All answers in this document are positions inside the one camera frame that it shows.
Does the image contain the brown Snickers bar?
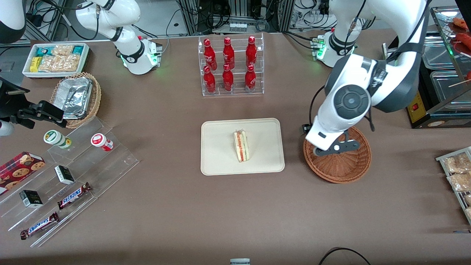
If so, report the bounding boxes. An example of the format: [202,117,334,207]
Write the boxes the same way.
[20,212,60,240]
[57,182,92,210]

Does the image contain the silver foil tray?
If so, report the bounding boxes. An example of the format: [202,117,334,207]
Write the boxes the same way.
[58,77,93,120]

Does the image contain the aluminium profile frame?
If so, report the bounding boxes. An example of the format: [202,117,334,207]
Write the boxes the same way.
[176,0,297,36]

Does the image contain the triangular sandwich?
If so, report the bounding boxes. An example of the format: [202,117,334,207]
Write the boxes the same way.
[233,130,251,163]

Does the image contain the grey wire tray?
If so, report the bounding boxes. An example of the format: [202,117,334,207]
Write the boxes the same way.
[436,146,471,225]

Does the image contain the small black box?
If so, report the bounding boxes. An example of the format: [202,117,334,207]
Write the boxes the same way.
[19,190,43,208]
[54,165,75,185]

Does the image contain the red cookie box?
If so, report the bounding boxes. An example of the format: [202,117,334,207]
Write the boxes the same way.
[0,151,46,196]

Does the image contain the orange fried snack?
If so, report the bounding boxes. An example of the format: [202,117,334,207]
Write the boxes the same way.
[452,17,470,31]

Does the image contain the clear acrylic stepped display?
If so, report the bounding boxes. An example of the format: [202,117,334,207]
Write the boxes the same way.
[0,117,139,248]

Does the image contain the clear bag of fried snacks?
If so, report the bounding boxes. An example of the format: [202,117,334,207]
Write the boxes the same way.
[443,153,471,174]
[447,172,471,192]

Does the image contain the black cable loop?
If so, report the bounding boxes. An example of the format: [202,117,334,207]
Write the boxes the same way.
[318,247,372,265]

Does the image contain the light wicker basket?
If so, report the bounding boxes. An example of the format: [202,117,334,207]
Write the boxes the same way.
[50,72,102,129]

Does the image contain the steel warmer pan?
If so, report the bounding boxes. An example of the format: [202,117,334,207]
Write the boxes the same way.
[421,36,457,70]
[429,70,471,112]

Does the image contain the brown wicker basket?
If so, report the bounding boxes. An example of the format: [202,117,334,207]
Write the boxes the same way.
[303,126,372,184]

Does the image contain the beige plastic tray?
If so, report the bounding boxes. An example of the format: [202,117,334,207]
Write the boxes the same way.
[201,118,286,176]

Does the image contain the red cola bottle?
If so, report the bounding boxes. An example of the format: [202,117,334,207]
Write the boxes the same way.
[203,38,217,71]
[223,37,235,70]
[203,66,217,94]
[245,36,258,67]
[222,64,234,92]
[244,64,257,92]

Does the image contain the white rectangular snack bin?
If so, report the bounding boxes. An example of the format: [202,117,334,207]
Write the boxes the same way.
[22,43,91,78]

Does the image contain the red lid drink bottle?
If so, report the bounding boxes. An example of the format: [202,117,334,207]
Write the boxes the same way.
[91,133,114,152]

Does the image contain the green lid drink bottle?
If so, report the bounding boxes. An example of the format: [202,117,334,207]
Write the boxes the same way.
[43,130,72,149]

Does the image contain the large clear bag of crackers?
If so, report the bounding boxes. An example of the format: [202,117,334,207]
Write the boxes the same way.
[39,54,80,73]

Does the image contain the black hot food warmer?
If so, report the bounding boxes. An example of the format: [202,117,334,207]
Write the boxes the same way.
[382,6,471,129]

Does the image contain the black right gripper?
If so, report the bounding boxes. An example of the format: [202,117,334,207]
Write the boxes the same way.
[0,77,68,129]

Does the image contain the clear acrylic bottle rack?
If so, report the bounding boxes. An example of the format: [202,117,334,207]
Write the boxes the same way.
[198,32,265,97]

